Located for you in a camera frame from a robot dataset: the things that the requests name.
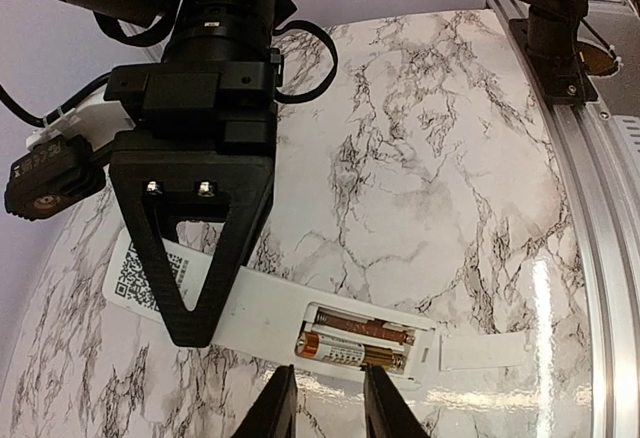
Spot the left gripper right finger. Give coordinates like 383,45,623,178
364,366,428,438

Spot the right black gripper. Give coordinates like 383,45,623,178
104,27,282,347

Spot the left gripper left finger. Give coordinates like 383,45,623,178
234,365,297,438

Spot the gold white AAA battery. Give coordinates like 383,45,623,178
295,332,406,371

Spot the white remote control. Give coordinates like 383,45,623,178
102,228,440,393

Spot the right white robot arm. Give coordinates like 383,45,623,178
60,0,328,348

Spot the white battery cover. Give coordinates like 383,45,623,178
440,332,530,372

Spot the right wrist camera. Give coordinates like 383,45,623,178
4,87,134,221

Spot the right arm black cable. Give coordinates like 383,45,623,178
0,20,340,132

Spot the aluminium front rail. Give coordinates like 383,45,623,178
484,0,640,438

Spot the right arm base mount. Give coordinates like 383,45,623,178
509,0,598,105

